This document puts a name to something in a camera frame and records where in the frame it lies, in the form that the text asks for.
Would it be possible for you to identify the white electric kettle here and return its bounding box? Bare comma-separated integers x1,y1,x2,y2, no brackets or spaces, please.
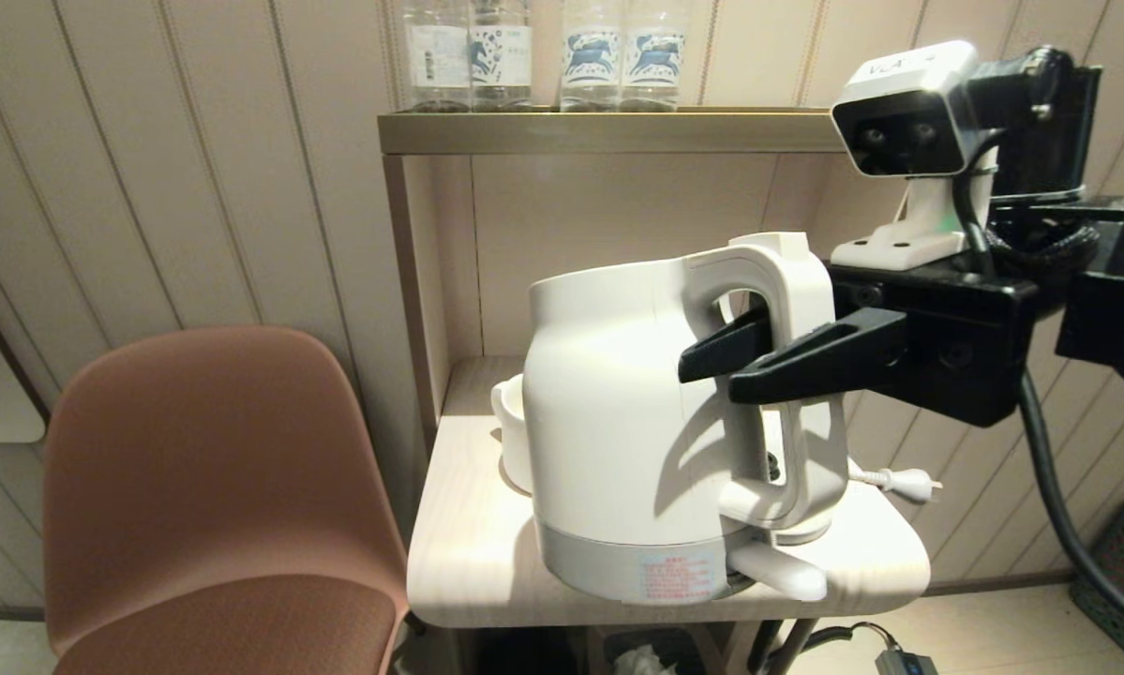
522,232,852,607

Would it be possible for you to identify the white round kettle base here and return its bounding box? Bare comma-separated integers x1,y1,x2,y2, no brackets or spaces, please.
758,450,850,548

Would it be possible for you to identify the white ribbed ceramic mug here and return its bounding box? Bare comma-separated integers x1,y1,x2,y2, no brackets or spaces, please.
490,374,536,496

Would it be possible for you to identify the clear bottle blue deer label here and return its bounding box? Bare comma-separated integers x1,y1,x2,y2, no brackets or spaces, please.
559,0,626,114
621,0,690,114

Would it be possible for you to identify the grey power adapter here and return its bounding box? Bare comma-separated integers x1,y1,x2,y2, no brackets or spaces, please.
876,645,939,675

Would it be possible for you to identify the white crumpled tissue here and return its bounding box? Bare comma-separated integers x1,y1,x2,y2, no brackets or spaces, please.
613,645,677,675

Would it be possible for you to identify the beige wooden shelf table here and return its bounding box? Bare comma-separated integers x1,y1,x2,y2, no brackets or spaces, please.
377,105,952,675

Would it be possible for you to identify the clear bottle blue dotted label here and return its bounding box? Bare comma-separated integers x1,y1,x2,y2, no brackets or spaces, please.
468,0,533,113

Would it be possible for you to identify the clear bottle white text label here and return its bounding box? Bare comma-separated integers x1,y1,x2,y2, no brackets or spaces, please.
402,0,472,114

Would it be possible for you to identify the pink plastic chair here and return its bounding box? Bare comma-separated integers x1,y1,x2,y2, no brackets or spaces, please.
41,325,411,675

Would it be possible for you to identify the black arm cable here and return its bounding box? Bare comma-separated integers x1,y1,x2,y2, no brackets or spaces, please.
951,131,1124,640

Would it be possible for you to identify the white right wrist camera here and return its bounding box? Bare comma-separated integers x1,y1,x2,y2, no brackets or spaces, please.
829,39,1005,274

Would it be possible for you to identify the black floor cable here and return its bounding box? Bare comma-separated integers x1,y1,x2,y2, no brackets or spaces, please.
754,621,900,675

